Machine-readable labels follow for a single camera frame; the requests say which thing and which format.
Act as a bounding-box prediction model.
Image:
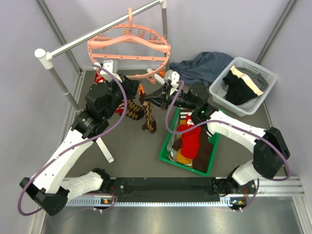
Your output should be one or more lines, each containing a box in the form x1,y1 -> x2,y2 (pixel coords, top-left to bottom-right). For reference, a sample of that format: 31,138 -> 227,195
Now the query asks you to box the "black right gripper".
144,83 -> 197,112

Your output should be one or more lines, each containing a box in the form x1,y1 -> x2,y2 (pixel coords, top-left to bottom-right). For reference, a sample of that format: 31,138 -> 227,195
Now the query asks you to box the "brown argyle sock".
142,101 -> 156,134
125,100 -> 144,121

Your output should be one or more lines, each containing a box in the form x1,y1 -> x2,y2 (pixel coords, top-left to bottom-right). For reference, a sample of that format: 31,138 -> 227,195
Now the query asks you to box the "red white striped sock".
94,71 -> 105,83
115,101 -> 125,115

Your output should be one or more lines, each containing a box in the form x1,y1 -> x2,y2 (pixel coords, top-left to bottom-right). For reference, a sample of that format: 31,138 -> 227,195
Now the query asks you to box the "pink round clip hanger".
87,8 -> 171,84

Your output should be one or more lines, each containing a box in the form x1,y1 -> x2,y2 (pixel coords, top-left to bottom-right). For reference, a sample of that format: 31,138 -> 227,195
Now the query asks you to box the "red santa sock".
177,113 -> 201,159

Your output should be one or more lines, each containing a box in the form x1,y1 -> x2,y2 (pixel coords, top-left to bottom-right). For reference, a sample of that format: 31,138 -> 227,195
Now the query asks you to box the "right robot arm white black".
143,81 -> 291,195

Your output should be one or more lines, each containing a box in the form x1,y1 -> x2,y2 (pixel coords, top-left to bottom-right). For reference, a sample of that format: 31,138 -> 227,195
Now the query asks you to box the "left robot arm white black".
19,75 -> 140,216

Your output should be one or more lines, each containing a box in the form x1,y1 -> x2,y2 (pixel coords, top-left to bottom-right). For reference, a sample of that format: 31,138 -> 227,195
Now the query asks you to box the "brown white striped sock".
179,109 -> 193,119

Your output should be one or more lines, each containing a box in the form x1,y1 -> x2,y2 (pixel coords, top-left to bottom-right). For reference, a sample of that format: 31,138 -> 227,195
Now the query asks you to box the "blue grey cloth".
170,52 -> 234,86

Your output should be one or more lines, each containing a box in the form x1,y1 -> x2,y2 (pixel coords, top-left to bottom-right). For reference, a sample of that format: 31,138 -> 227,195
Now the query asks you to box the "green plastic crate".
158,106 -> 222,176

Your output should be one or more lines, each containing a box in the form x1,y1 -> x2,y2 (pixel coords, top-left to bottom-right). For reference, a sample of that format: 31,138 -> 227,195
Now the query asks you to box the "grey black striped sock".
206,130 -> 214,138

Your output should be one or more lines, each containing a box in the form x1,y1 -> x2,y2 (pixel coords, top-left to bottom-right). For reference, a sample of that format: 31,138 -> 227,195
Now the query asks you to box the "mustard yellow sock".
176,149 -> 193,166

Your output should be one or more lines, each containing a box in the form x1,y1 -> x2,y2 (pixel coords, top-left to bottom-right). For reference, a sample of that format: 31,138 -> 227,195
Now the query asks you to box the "dark brown sock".
169,131 -> 214,173

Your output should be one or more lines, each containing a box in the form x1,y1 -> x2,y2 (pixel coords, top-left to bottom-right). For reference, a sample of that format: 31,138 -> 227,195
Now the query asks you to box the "black cream garment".
220,70 -> 258,105

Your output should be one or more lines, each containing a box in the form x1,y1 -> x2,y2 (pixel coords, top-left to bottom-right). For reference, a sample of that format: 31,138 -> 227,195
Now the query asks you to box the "white and silver drying rack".
35,0 -> 169,163

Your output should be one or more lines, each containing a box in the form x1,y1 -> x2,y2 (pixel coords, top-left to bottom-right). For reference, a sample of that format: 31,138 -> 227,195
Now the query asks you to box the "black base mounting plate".
108,177 -> 227,203

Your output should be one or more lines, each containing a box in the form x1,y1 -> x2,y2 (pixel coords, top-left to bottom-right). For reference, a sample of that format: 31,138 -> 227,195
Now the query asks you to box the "grey garment in basket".
238,67 -> 268,92

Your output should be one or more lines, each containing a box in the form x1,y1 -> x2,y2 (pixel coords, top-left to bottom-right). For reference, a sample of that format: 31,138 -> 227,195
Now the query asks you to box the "white plastic laundry basket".
209,57 -> 278,117

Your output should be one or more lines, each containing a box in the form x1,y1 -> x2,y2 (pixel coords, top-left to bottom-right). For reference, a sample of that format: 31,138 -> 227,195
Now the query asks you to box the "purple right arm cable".
165,81 -> 291,213

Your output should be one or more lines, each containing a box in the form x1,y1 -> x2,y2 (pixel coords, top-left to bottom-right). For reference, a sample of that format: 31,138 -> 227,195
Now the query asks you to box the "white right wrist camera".
164,70 -> 180,95

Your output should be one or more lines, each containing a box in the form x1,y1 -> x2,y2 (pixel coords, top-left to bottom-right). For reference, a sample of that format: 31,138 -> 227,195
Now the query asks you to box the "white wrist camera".
93,59 -> 122,82
164,70 -> 180,95

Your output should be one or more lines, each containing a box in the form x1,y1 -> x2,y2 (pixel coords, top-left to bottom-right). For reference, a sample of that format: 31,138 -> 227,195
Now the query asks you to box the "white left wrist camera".
93,59 -> 122,82

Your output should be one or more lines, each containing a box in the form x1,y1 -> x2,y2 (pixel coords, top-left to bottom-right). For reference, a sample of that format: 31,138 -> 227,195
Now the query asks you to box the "grey slotted cable duct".
66,196 -> 233,207

